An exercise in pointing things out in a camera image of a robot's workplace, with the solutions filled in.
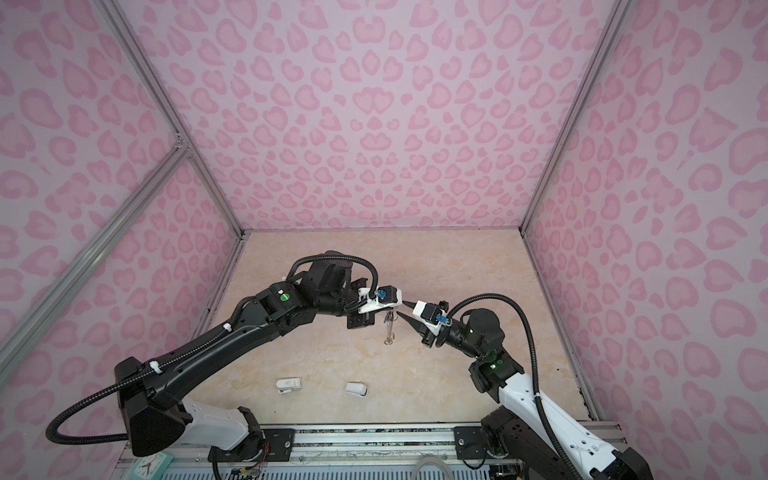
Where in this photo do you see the left white key tag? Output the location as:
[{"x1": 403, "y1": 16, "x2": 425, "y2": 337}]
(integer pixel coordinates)
[{"x1": 276, "y1": 377, "x2": 302, "y2": 395}]

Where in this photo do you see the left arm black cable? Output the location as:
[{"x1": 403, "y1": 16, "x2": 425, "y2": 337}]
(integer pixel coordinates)
[{"x1": 45, "y1": 253, "x2": 380, "y2": 446}]

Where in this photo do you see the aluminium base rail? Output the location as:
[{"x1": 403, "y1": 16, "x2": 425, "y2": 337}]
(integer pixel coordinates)
[{"x1": 110, "y1": 421, "x2": 640, "y2": 480}]

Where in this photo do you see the right white key tag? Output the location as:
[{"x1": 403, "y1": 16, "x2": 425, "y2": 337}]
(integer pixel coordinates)
[{"x1": 345, "y1": 382, "x2": 368, "y2": 397}]

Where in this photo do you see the white key tag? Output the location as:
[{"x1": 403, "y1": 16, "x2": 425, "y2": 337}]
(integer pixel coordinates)
[
  {"x1": 276, "y1": 377, "x2": 302, "y2": 395},
  {"x1": 345, "y1": 382, "x2": 368, "y2": 397}
]

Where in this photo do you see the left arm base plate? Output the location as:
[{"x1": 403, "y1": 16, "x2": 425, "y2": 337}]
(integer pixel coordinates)
[{"x1": 208, "y1": 428, "x2": 296, "y2": 463}]

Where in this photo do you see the small green clock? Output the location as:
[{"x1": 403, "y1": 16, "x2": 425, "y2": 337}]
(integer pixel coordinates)
[{"x1": 129, "y1": 452, "x2": 174, "y2": 480}]

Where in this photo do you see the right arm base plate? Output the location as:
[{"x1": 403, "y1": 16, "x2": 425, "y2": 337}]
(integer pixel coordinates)
[{"x1": 452, "y1": 425, "x2": 495, "y2": 465}]

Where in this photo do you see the silver carabiner keyring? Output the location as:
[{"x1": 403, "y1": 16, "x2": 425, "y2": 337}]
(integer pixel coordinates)
[{"x1": 384, "y1": 309, "x2": 396, "y2": 346}]

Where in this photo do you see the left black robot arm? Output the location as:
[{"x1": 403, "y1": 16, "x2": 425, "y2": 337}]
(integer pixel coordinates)
[{"x1": 114, "y1": 251, "x2": 379, "y2": 457}]

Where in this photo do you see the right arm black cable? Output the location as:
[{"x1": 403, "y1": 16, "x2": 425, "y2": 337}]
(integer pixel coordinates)
[{"x1": 446, "y1": 293, "x2": 583, "y2": 480}]

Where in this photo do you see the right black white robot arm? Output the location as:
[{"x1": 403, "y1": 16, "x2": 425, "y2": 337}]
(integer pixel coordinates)
[{"x1": 399, "y1": 301, "x2": 653, "y2": 479}]

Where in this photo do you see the diagonal aluminium frame bar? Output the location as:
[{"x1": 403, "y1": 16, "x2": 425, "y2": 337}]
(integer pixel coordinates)
[{"x1": 1, "y1": 141, "x2": 189, "y2": 385}]

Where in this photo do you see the clear plastic tube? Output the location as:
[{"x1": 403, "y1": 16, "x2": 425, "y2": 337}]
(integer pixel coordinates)
[{"x1": 410, "y1": 454, "x2": 456, "y2": 480}]

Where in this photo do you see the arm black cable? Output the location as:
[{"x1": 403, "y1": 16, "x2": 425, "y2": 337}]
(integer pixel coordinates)
[
  {"x1": 446, "y1": 293, "x2": 583, "y2": 480},
  {"x1": 45, "y1": 253, "x2": 380, "y2": 446}
]

